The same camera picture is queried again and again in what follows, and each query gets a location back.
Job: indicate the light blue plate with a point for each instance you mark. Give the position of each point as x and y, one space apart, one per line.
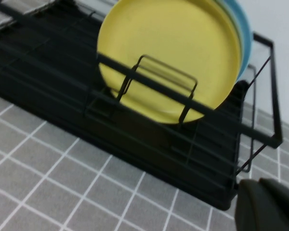
245 31

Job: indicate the grey checked tablecloth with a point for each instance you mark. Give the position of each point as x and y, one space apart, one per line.
62 180

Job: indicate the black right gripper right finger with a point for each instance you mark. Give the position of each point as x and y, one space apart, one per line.
286 197

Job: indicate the yellow plate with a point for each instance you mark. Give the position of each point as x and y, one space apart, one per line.
171 48

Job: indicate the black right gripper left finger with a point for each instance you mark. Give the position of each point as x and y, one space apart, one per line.
255 209

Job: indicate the pale green plate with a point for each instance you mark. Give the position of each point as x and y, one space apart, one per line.
228 12

